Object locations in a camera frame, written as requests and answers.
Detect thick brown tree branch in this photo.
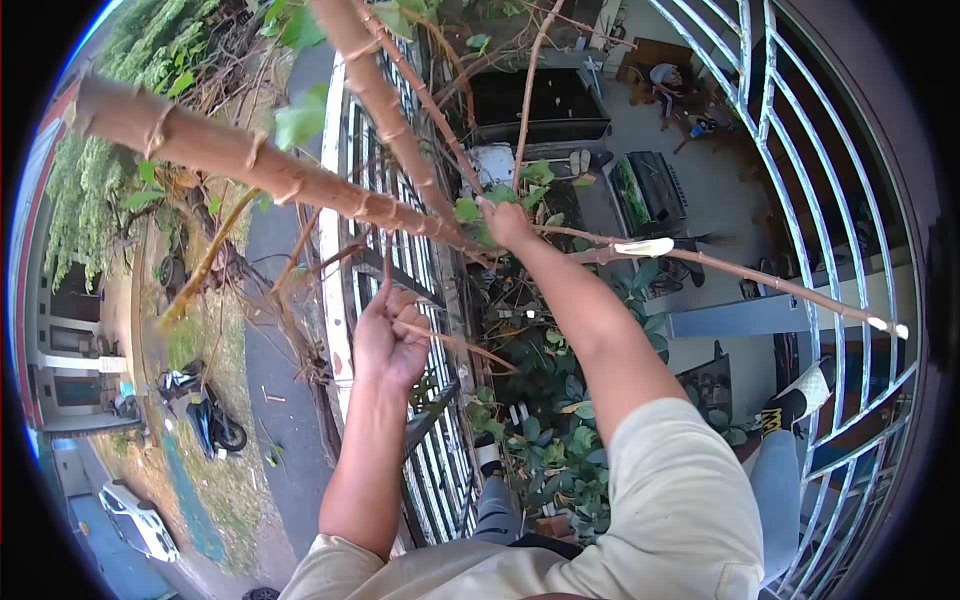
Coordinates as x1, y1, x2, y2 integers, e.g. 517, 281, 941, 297
69, 73, 498, 260

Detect thin brown twig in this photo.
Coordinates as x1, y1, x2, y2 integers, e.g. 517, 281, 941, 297
393, 318, 520, 375

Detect long thin cut branch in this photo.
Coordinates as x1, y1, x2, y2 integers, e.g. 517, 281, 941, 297
534, 225, 910, 340

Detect glass aquarium tank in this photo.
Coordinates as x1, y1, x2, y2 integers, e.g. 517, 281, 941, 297
607, 151, 690, 240

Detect person's right hand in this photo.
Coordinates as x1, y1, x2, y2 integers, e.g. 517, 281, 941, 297
475, 197, 537, 253

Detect person's left hand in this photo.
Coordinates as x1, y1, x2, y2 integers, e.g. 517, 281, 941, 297
351, 280, 434, 393

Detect person's body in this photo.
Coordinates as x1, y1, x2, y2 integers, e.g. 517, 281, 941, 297
279, 397, 766, 600

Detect dark blue motorcycle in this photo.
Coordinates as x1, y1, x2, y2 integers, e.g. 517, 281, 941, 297
183, 386, 249, 462

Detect medium brown knobbly branch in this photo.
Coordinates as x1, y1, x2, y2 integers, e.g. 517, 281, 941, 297
311, 0, 489, 226

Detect bed of green leafy plants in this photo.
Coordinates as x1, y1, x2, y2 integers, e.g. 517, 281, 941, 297
461, 161, 751, 537

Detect person's left fingers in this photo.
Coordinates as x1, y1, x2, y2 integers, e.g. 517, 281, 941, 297
372, 280, 432, 340

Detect black scooter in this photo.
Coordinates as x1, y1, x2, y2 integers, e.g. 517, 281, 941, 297
155, 360, 207, 402

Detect white car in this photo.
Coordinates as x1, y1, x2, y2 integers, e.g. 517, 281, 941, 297
98, 480, 181, 564

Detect green leafy tree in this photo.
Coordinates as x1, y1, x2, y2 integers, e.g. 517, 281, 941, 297
43, 0, 226, 294

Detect white barred metal gate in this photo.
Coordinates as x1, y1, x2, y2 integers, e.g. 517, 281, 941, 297
318, 37, 485, 549

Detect white metal window grille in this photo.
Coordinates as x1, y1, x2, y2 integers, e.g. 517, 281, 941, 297
648, 0, 922, 597

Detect large black rectangular tub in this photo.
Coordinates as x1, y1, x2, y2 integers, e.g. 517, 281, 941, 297
465, 67, 612, 147

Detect slender upright brown branch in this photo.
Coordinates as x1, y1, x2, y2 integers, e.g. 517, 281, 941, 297
512, 0, 567, 189

